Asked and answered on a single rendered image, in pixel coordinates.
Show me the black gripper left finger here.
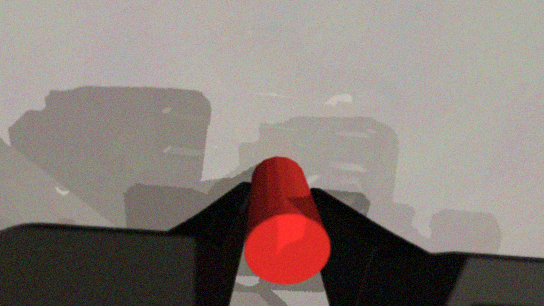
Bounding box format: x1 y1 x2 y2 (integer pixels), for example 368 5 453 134
0 182 251 306

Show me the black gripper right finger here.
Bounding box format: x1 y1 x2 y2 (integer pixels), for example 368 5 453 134
310 188 544 306

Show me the red marker cap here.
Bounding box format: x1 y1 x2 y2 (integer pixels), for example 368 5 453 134
244 157 330 284

